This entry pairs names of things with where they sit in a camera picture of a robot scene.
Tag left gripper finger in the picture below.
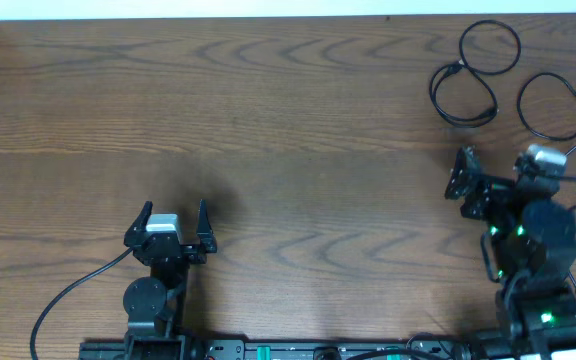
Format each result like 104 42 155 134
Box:
196 199 216 248
126 201 153 243

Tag black cable bundle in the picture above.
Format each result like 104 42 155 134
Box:
428 18 523 129

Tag thin black usb cable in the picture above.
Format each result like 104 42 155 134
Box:
516 72 576 143

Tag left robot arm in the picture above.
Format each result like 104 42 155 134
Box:
78 201 218 360

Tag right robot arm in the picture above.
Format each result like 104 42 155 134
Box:
444 144 576 359

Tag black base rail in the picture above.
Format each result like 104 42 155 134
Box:
204 333 456 360

